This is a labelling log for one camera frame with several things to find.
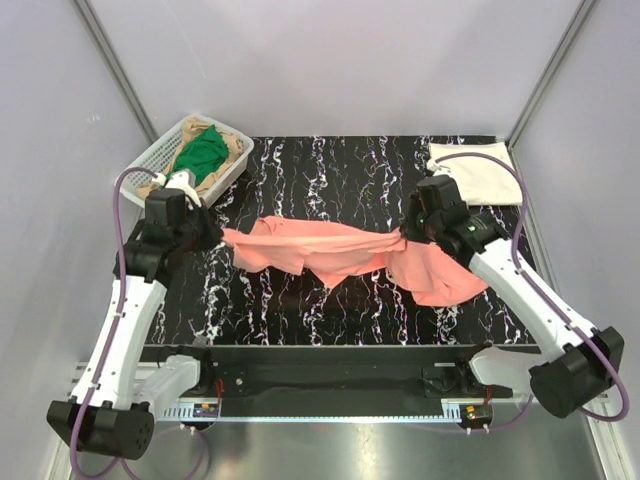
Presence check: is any salmon pink t shirt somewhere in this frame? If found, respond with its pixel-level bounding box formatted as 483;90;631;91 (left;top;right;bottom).
223;216;488;307

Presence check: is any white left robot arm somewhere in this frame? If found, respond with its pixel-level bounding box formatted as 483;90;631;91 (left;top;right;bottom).
46;188;221;460

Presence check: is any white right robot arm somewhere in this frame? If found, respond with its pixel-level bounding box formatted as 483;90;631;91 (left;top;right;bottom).
401;175;625;418

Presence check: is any folded white t shirt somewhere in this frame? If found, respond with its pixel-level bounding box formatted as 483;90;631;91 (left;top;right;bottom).
427;142;522;206

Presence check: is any white plastic laundry basket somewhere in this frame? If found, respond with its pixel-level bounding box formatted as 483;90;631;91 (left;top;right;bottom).
130;114;254;207

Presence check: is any green t shirt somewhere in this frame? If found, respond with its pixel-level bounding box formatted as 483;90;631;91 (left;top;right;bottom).
170;125;229;186

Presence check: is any beige t shirt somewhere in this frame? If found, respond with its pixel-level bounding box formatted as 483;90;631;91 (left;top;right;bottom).
132;115;254;206

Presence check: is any left controller board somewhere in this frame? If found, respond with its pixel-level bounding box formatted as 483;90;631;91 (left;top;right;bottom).
193;402;220;418

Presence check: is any controller board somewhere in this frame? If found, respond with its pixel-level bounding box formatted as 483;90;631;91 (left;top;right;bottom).
462;404;493;421
193;402;220;418

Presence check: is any right controller board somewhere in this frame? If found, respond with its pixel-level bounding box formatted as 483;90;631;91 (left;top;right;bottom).
462;404;493;421

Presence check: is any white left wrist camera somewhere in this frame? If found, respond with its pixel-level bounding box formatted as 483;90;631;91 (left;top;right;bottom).
150;169;202;208

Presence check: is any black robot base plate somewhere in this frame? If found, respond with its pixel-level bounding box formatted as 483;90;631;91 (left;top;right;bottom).
163;346;512;422

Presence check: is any aluminium frame rail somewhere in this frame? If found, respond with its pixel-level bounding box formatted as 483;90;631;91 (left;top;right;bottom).
64;359;611;426

